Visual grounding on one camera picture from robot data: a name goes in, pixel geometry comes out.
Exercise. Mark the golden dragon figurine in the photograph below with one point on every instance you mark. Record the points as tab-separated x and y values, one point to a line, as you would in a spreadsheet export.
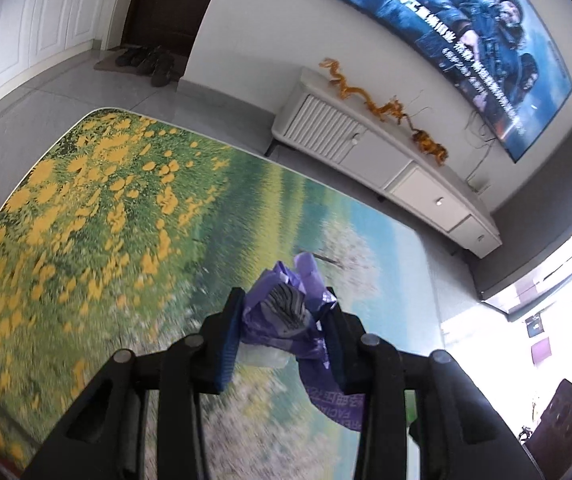
387	109

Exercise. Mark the large television screen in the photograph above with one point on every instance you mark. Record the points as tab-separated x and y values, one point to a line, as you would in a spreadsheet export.
466	25

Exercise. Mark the white wall cabinet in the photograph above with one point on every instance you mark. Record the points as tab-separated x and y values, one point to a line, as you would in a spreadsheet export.
31	25

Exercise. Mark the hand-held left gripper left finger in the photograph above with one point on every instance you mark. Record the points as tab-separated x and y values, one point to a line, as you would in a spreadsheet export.
228	345

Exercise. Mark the large purple wrapper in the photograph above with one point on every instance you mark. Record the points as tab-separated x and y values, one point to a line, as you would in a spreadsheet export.
266	320

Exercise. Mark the orange tiger figurine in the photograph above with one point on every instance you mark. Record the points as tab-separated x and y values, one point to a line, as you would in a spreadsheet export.
431	149

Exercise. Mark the brown doormat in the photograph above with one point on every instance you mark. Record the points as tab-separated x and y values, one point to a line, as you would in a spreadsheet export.
108	66

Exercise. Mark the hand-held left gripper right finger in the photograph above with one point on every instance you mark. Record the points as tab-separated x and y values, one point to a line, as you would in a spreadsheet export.
338	355

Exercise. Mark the white television console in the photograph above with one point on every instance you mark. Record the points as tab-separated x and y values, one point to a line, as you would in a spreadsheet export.
366	145

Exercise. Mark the dark brown door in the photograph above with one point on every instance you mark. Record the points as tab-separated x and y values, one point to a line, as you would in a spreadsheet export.
166	0

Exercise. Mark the dark shoe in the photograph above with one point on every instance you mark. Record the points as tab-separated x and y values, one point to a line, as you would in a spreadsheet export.
125	57
141	56
153	60
165	72

